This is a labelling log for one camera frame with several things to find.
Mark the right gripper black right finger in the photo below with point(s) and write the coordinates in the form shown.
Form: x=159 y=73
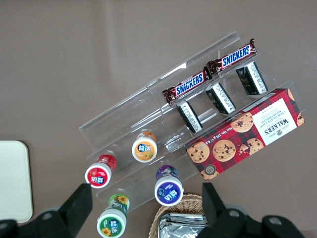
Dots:
x=220 y=220

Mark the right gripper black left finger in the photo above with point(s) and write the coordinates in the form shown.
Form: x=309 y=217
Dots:
x=74 y=210

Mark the light wicker basket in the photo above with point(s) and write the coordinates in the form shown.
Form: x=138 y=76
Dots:
x=184 y=202

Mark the cream plastic tray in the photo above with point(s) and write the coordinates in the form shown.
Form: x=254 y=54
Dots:
x=13 y=181

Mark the green sunflower gum bottle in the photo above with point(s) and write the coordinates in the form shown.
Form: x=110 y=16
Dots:
x=111 y=225

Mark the stack of foil trays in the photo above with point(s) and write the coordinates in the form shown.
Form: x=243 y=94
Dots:
x=180 y=226

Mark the red gum bottle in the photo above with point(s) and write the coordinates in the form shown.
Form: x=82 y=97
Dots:
x=97 y=176

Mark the blue purple gum bottle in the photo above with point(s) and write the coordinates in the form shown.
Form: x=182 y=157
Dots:
x=169 y=192

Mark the red tartan Walkers cookie box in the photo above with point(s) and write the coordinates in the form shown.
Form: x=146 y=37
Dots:
x=245 y=134

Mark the orange gum bottle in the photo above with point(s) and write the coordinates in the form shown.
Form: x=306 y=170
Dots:
x=144 y=150

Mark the clear acrylic stepped display stand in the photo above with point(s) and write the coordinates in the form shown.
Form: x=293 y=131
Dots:
x=123 y=116

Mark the small black white carton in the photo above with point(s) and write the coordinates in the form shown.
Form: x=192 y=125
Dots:
x=189 y=117
x=252 y=78
x=220 y=98

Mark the Snickers chocolate bar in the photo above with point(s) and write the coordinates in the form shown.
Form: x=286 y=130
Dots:
x=188 y=86
x=231 y=57

